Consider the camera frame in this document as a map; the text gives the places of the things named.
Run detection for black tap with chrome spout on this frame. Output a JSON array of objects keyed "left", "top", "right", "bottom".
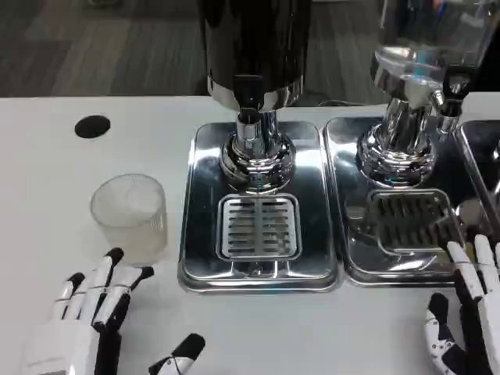
[
  {"left": 233, "top": 73, "right": 265, "bottom": 140},
  {"left": 429, "top": 65, "right": 472, "bottom": 134}
]

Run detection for thin grey cable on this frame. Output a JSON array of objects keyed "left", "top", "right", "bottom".
[{"left": 318, "top": 98, "right": 377, "bottom": 107}]

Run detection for clear drink dispenser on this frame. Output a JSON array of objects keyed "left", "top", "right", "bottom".
[{"left": 357, "top": 0, "right": 497, "bottom": 189}]

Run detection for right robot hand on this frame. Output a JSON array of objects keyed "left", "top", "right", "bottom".
[{"left": 423, "top": 233, "right": 500, "bottom": 375}]

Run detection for clear ribbed glass cup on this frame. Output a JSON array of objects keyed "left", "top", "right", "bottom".
[{"left": 89, "top": 173, "right": 169, "bottom": 269}]

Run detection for dark drink dispenser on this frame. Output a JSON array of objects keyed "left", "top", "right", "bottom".
[{"left": 197, "top": 0, "right": 313, "bottom": 195}]

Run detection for steel drain grid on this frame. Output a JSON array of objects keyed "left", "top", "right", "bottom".
[
  {"left": 216, "top": 193, "right": 302, "bottom": 262},
  {"left": 366, "top": 189, "right": 468, "bottom": 255}
]

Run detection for steel drip tray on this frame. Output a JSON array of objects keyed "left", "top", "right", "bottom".
[
  {"left": 177, "top": 121, "right": 340, "bottom": 294},
  {"left": 323, "top": 116, "right": 497, "bottom": 289},
  {"left": 455, "top": 120, "right": 500, "bottom": 243}
]

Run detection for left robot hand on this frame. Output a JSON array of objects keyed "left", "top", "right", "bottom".
[{"left": 19, "top": 247, "right": 206, "bottom": 375}]

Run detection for black round counter hole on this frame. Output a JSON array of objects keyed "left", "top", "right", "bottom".
[{"left": 73, "top": 114, "right": 112, "bottom": 139}]

